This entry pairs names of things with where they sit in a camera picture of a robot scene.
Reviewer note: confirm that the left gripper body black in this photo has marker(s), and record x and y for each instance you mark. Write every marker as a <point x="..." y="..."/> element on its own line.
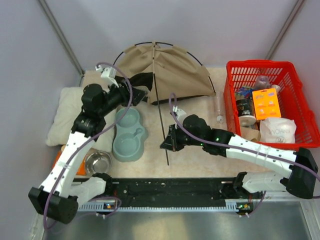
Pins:
<point x="119" y="97"/>

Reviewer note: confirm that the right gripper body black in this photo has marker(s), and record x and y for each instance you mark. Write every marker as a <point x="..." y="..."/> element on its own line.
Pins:
<point x="182" y="138"/>

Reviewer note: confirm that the beige fabric pet tent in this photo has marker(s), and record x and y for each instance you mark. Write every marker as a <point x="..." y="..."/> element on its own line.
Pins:
<point x="165" y="72"/>

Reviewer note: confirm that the black tent pole crossing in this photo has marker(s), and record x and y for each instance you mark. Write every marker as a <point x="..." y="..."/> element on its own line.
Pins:
<point x="154" y="44"/>

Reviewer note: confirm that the black tent pole long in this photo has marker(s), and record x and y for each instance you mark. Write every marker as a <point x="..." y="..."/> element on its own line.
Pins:
<point x="162" y="45"/>

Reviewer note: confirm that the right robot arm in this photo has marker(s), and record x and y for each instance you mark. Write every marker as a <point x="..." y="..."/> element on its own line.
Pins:
<point x="293" y="171"/>

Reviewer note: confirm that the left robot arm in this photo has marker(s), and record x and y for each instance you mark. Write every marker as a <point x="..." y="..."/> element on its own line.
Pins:
<point x="56" y="198"/>

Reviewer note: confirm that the teal double pet bowl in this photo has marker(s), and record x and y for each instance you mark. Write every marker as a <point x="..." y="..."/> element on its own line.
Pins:
<point x="130" y="137"/>

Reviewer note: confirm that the black pet food can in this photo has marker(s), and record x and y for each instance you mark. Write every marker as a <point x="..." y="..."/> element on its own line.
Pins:
<point x="245" y="112"/>

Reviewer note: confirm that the cream fluffy pillow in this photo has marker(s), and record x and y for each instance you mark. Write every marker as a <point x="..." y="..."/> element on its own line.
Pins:
<point x="70" y="106"/>

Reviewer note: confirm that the clear plastic bottle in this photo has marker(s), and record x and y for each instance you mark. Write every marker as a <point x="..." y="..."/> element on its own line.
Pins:
<point x="219" y="104"/>

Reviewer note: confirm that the brown paper roll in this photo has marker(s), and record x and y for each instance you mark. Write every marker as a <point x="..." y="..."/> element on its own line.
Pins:
<point x="250" y="134"/>

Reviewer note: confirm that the stainless steel bowl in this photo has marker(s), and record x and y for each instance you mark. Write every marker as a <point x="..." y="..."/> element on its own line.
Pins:
<point x="98" y="162"/>

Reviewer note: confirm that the colourful snack bag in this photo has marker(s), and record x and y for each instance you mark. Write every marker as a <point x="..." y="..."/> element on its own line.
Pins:
<point x="245" y="92"/>

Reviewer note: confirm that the orange snack packet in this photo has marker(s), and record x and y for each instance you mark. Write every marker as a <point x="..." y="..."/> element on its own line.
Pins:
<point x="81" y="170"/>

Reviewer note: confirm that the white wrapped bag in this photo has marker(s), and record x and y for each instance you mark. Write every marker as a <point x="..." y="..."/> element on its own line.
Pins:
<point x="277" y="130"/>

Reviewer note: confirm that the orange card package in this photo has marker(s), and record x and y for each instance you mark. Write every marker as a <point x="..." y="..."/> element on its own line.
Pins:
<point x="266" y="104"/>

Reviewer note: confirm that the red plastic basket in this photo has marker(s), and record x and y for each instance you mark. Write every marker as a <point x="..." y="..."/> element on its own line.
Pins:
<point x="289" y="103"/>

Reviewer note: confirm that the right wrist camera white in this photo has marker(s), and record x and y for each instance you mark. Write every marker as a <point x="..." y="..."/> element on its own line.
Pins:
<point x="179" y="114"/>

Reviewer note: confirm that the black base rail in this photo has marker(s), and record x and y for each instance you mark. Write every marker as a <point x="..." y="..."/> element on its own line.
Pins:
<point x="175" y="192"/>

